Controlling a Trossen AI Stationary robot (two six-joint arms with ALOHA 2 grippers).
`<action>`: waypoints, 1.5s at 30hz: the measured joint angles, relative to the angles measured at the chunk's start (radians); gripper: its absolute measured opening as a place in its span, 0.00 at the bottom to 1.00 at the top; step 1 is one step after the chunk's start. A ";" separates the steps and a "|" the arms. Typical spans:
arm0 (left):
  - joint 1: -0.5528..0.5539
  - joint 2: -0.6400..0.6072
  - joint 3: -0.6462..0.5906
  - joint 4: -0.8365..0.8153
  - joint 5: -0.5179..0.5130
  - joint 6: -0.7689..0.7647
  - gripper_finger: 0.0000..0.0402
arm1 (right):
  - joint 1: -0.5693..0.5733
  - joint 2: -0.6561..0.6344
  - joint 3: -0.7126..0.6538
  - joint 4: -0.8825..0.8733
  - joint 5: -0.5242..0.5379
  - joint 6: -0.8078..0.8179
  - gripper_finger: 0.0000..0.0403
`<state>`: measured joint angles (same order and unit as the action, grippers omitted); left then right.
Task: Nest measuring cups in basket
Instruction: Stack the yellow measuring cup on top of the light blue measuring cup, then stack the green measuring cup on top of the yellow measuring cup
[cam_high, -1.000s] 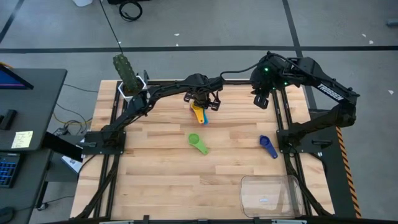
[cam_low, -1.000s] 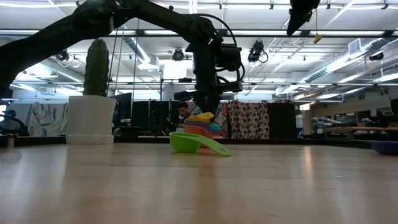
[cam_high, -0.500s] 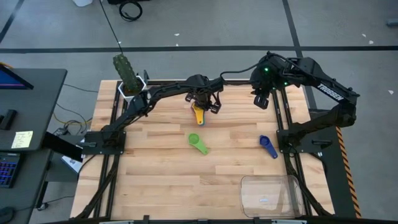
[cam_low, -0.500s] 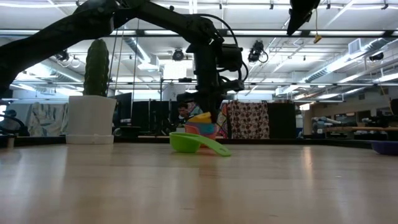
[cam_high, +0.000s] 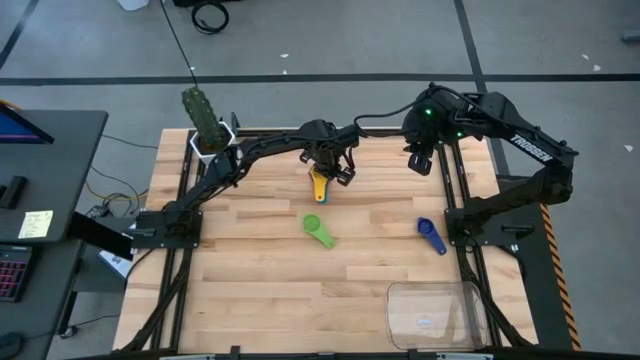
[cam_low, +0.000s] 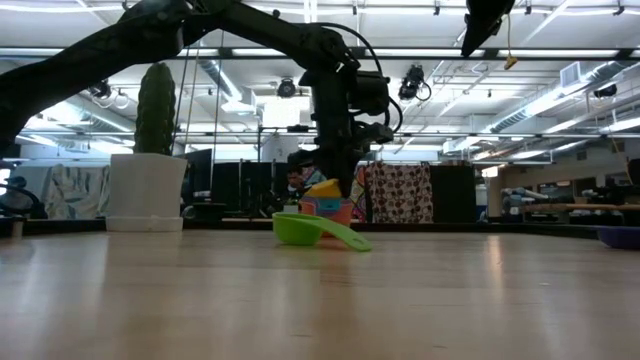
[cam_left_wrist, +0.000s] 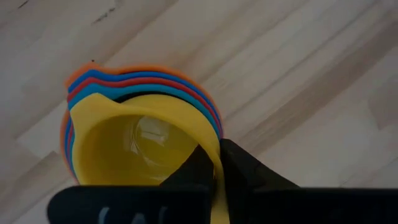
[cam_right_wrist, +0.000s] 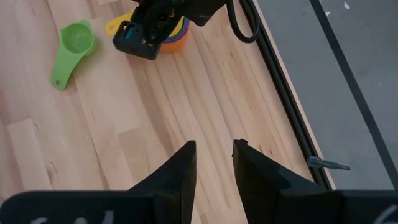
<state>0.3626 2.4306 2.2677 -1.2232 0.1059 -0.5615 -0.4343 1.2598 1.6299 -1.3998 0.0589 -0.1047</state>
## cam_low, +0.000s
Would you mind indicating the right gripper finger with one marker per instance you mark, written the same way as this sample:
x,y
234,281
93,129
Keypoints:
x,y
482,20

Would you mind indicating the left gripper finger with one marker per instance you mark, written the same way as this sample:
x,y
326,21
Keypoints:
x,y
342,170

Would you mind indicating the yellow measuring cup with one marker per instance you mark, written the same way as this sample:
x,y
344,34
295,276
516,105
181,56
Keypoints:
x,y
322,190

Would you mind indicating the teal measuring cup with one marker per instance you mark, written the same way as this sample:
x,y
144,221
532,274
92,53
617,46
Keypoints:
x,y
330,205

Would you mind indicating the green measuring cup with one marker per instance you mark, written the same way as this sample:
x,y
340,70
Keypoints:
x,y
300,229

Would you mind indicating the dark blue measuring cup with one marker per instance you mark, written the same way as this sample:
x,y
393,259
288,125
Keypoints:
x,y
620,237

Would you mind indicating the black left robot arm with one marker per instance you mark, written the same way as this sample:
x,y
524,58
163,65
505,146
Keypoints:
x,y
75,65

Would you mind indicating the person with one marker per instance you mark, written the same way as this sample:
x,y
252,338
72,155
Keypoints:
x,y
300,180

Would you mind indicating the yellow hanging tag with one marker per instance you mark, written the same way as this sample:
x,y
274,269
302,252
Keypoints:
x,y
510,62

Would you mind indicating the patterned hanging cloth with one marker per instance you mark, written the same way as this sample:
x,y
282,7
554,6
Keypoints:
x,y
400,192

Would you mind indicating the black overhead rig beam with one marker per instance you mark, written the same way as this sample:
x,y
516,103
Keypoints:
x,y
550,52

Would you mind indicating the black partition panel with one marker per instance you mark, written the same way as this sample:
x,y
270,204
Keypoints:
x,y
452,192

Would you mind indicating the black background monitor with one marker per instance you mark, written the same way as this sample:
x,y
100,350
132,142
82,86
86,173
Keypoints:
x,y
197,175

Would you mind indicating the green cactus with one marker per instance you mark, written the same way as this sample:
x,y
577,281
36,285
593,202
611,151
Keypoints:
x,y
155,110

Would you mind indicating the white plant pot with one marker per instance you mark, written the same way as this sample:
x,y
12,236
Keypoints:
x,y
145,190

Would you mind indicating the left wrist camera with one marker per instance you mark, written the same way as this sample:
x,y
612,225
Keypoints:
x,y
375,100

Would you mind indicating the black aluminium table frame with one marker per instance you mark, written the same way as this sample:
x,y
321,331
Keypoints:
x,y
225,225

